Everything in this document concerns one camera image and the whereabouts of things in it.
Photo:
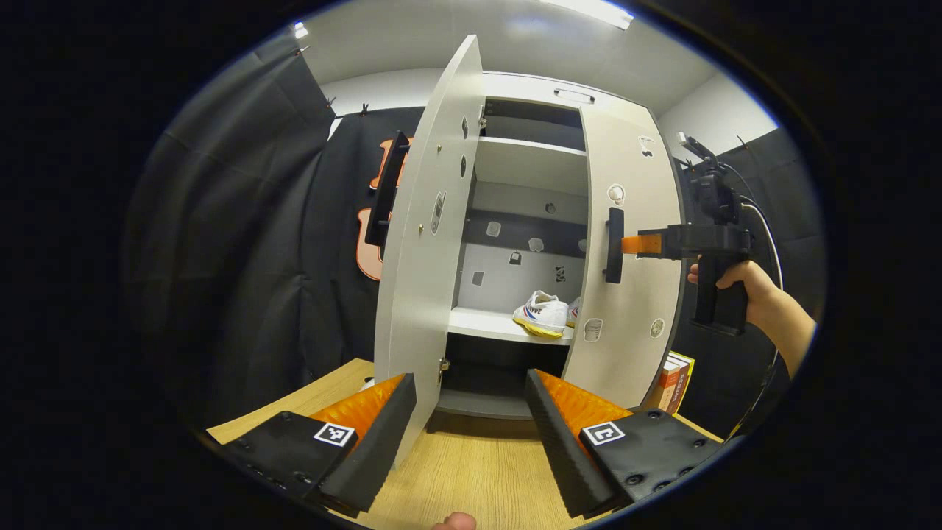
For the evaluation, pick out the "metal door hinge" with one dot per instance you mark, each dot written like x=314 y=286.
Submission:
x=483 y=120
x=444 y=370

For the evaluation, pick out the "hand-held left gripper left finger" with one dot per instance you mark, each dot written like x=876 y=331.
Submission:
x=379 y=442

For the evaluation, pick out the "white cabinet door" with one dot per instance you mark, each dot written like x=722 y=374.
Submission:
x=419 y=331
x=640 y=294

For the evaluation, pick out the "large ceiling light panel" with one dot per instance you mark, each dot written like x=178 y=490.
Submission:
x=589 y=9

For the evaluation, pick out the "white shoe cabinet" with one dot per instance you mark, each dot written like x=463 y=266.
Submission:
x=530 y=165

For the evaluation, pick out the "white canvas shoe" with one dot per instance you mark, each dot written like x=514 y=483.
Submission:
x=541 y=316
x=574 y=313

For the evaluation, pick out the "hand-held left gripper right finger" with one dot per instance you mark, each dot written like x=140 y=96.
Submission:
x=559 y=442

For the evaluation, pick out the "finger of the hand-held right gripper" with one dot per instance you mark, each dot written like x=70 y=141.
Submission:
x=642 y=244

